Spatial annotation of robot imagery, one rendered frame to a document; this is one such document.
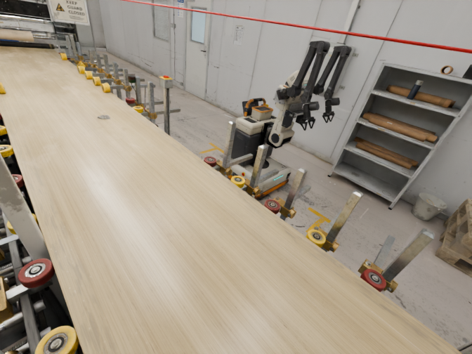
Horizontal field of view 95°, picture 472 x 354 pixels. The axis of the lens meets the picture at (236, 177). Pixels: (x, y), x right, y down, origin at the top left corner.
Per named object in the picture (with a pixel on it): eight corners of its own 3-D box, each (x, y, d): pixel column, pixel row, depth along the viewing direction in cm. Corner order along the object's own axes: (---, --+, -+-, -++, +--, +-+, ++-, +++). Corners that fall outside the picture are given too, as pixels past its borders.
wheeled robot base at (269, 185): (219, 173, 282) (221, 156, 268) (251, 160, 322) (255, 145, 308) (257, 201, 245) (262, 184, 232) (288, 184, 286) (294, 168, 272)
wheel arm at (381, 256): (385, 239, 115) (389, 233, 113) (392, 243, 113) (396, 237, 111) (357, 291, 87) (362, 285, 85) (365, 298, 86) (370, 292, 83)
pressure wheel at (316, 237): (317, 261, 98) (327, 244, 92) (300, 256, 99) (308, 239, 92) (316, 247, 105) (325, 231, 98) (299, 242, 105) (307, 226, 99)
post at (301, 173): (276, 232, 131) (302, 166, 104) (280, 236, 129) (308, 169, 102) (272, 235, 129) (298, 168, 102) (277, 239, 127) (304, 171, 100)
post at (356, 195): (314, 258, 116) (356, 187, 89) (320, 263, 114) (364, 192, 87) (311, 262, 114) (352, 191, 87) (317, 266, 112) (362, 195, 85)
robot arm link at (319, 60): (324, 42, 162) (318, 41, 155) (332, 43, 159) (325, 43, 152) (305, 100, 186) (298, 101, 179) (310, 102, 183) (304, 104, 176)
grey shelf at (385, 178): (338, 168, 355) (391, 63, 269) (398, 197, 308) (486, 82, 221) (327, 175, 327) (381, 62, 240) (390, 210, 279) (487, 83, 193)
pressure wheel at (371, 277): (374, 293, 89) (389, 277, 83) (369, 307, 84) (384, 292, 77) (354, 279, 93) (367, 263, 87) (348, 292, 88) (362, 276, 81)
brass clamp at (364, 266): (361, 264, 99) (366, 257, 96) (392, 286, 92) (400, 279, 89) (356, 272, 95) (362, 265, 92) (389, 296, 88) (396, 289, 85)
